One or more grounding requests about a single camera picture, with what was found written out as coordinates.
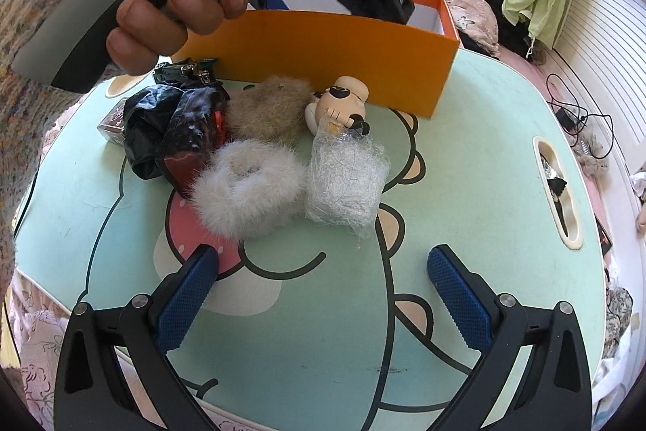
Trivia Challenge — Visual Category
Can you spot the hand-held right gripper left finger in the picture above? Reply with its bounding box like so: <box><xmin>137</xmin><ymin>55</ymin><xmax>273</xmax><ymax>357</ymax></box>
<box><xmin>53</xmin><ymin>243</ymin><xmax>221</xmax><ymax>431</ymax></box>

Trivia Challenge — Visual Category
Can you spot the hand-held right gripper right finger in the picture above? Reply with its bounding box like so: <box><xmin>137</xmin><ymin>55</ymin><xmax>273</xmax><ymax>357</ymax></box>
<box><xmin>426</xmin><ymin>243</ymin><xmax>592</xmax><ymax>431</ymax></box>

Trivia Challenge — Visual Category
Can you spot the white fluffy scrunchie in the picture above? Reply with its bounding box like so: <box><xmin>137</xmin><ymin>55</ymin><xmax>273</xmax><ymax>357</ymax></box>
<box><xmin>191</xmin><ymin>139</ymin><xmax>308</xmax><ymax>240</ymax></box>

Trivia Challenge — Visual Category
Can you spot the orange cardboard box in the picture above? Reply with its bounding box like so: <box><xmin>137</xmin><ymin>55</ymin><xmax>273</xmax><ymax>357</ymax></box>
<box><xmin>172</xmin><ymin>0</ymin><xmax>461</xmax><ymax>120</ymax></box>

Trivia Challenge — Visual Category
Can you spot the beige cartoon figurine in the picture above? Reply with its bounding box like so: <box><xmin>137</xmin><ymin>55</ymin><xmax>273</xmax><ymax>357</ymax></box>
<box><xmin>304</xmin><ymin>75</ymin><xmax>372</xmax><ymax>137</ymax></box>

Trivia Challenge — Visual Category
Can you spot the dark packet with red cross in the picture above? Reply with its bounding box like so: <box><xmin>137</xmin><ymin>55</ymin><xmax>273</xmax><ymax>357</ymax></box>
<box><xmin>156</xmin><ymin>82</ymin><xmax>231</xmax><ymax>200</ymax></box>

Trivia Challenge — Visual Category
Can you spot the brown fluffy scrunchie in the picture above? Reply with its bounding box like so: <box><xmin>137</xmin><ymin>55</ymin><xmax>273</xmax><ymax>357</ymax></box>
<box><xmin>224</xmin><ymin>75</ymin><xmax>316</xmax><ymax>144</ymax></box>

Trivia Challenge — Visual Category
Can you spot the clear plastic bag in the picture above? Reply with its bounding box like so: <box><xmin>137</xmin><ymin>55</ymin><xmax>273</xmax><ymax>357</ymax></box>
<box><xmin>305</xmin><ymin>128</ymin><xmax>391</xmax><ymax>251</ymax></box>

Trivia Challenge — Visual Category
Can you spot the green black toy car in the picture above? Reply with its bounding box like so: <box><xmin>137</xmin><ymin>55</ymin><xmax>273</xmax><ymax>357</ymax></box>
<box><xmin>153</xmin><ymin>57</ymin><xmax>219</xmax><ymax>86</ymax></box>

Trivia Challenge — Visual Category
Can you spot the black plastic bag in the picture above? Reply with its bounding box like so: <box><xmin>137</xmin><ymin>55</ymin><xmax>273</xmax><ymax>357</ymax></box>
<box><xmin>122</xmin><ymin>85</ymin><xmax>193</xmax><ymax>180</ymax></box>

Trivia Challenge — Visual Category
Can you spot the small maroon card box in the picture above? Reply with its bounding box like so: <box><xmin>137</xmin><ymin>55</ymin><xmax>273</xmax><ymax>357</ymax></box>
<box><xmin>98</xmin><ymin>98</ymin><xmax>127</xmax><ymax>144</ymax></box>

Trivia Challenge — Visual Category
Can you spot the person's left forearm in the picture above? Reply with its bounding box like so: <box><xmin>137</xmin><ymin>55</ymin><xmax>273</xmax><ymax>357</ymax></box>
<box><xmin>0</xmin><ymin>0</ymin><xmax>109</xmax><ymax>290</ymax></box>

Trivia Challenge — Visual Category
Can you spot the silver black wrapper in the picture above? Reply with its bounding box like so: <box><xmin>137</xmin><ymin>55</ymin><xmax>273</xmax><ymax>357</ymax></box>
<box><xmin>542</xmin><ymin>153</ymin><xmax>569</xmax><ymax>204</ymax></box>

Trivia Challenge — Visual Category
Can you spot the dark phone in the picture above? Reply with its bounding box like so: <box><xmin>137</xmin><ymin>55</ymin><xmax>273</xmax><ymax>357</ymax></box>
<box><xmin>596</xmin><ymin>209</ymin><xmax>615</xmax><ymax>260</ymax></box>

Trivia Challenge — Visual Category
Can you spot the floral cloth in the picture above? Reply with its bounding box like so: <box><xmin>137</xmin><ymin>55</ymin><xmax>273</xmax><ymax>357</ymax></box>
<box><xmin>603</xmin><ymin>284</ymin><xmax>635</xmax><ymax>361</ymax></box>

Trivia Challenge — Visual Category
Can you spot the grey fluffy toy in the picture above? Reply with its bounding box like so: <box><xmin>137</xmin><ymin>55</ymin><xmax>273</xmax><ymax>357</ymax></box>
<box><xmin>578</xmin><ymin>133</ymin><xmax>611</xmax><ymax>177</ymax></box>

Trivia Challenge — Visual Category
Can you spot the beige cloth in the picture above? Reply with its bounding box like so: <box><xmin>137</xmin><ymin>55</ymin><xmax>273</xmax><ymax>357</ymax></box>
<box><xmin>628</xmin><ymin>168</ymin><xmax>646</xmax><ymax>235</ymax></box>

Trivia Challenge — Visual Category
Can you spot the white louvered door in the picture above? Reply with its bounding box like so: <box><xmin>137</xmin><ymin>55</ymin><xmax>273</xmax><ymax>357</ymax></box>
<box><xmin>552</xmin><ymin>0</ymin><xmax>646</xmax><ymax>159</ymax></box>

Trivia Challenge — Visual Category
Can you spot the black charger with cable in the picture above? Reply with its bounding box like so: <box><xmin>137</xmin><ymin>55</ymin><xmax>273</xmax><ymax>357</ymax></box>
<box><xmin>546</xmin><ymin>72</ymin><xmax>614</xmax><ymax>159</ymax></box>

